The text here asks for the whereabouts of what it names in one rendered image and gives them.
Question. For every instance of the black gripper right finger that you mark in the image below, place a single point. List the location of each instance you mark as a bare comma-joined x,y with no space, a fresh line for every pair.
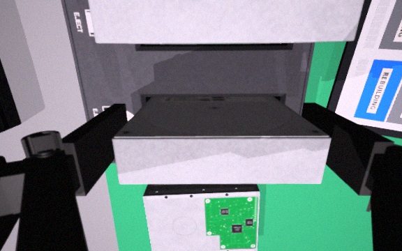
369,164

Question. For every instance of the grey hard drive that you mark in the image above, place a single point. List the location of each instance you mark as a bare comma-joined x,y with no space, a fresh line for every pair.
202,217
219,140
183,22

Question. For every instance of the black-framed status screen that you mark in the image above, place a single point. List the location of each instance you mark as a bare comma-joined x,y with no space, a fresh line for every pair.
368,85

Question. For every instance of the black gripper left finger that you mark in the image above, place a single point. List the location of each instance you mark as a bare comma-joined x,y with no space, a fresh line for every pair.
55,171

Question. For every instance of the green flat mat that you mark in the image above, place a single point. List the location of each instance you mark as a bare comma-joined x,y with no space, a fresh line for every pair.
293,217

